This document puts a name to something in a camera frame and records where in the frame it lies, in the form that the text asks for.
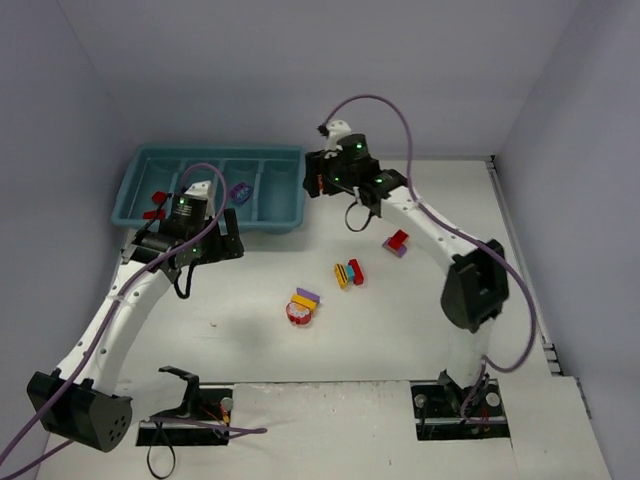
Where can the teal plastic divided tray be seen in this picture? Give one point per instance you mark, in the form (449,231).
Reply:
(275,174)

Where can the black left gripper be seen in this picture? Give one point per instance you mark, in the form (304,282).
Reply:
(220,238)

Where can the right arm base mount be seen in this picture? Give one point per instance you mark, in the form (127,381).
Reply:
(440,416)

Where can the red small lego brick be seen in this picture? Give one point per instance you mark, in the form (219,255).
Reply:
(159,197)

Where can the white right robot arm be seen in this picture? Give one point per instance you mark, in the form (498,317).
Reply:
(475,286)

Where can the red round flower lego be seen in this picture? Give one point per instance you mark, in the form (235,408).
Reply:
(298,314)

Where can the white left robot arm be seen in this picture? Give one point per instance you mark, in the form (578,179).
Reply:
(78,399)

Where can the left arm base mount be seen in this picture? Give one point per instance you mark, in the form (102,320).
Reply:
(204,403)

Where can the red long lego brick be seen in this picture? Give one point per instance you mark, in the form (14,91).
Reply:
(359,276)

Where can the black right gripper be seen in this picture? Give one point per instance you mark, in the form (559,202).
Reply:
(314,174)

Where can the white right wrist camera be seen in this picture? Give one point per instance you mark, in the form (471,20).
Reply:
(333,131)

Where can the purple sloped lego brick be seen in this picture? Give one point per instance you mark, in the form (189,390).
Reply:
(308,295)

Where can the purple round flower lego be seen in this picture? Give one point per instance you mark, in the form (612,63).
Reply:
(241,193)

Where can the yellow striped lego brick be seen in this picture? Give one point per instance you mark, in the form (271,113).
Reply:
(341,275)

